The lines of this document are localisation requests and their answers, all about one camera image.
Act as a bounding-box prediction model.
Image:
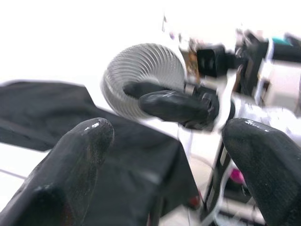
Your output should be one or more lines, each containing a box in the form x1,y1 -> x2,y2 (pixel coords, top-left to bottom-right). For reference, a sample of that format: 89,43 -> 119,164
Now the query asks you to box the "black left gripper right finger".
222,117 -> 301,226

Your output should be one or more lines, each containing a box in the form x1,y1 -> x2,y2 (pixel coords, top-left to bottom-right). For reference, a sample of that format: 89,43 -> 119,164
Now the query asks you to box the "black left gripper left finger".
0,117 -> 115,226

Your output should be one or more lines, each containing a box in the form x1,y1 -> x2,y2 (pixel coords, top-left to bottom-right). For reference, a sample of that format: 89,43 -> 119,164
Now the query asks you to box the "black table cloth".
0,80 -> 200,226

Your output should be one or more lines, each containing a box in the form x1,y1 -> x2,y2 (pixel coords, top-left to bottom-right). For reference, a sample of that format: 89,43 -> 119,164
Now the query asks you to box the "white round fan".
101,42 -> 186,118

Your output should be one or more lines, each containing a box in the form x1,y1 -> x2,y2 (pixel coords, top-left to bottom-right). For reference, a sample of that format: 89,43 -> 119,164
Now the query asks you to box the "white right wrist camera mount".
213,70 -> 238,131

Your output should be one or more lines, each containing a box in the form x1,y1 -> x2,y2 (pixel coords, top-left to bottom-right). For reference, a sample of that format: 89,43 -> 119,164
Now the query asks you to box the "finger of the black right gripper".
123,80 -> 172,99
138,90 -> 210,122

